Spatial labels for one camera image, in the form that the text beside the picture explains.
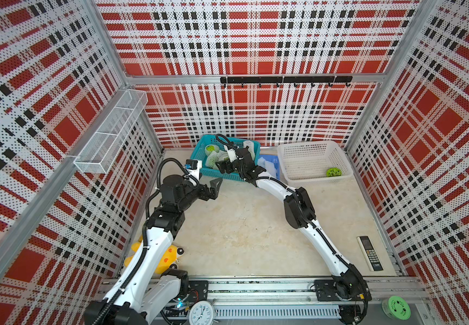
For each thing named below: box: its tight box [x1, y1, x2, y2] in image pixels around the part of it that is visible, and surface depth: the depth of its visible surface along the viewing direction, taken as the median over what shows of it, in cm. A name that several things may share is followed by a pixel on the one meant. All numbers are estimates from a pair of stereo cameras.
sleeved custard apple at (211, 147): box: [204, 144, 220, 157], surface depth 113 cm
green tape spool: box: [381, 295, 412, 321], surface depth 68 cm
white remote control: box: [356, 235, 384, 272], surface depth 83 cm
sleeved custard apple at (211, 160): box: [205, 153, 219, 169], surface depth 110 cm
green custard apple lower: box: [325, 167, 342, 178], surface depth 103 cm
